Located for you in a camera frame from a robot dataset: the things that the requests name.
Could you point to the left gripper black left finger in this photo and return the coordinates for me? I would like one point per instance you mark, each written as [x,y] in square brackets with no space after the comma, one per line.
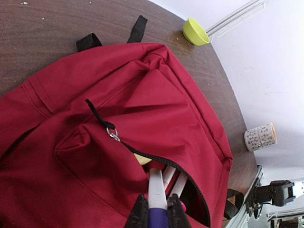
[139,215]

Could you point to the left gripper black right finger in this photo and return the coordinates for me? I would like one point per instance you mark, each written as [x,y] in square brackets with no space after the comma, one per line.
[176,215]

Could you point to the purple white marker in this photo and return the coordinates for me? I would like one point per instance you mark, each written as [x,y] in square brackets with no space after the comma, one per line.
[158,215]

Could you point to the pink white marker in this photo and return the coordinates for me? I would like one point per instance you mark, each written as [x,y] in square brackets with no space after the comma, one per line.
[179,185]

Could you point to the beige highlighter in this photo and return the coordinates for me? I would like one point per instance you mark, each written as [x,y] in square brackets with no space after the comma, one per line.
[142,160]

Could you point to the red backpack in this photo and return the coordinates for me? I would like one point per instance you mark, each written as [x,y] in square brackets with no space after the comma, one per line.
[69,133]

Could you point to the pink black highlighter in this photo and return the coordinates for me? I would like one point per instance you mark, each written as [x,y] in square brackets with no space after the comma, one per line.
[183,206]

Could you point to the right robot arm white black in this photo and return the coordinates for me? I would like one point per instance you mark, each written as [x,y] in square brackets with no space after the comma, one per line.
[279,193]

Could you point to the patterned mug orange inside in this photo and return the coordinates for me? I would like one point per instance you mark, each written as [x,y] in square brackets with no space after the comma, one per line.
[260,137]

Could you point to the lime green bowl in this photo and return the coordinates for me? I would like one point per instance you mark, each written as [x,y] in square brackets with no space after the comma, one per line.
[194,33]

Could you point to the front aluminium rail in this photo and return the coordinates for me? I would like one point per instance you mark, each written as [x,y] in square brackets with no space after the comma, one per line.
[241,220]

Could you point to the right aluminium frame post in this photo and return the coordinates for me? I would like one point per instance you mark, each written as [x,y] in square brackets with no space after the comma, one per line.
[237,17]

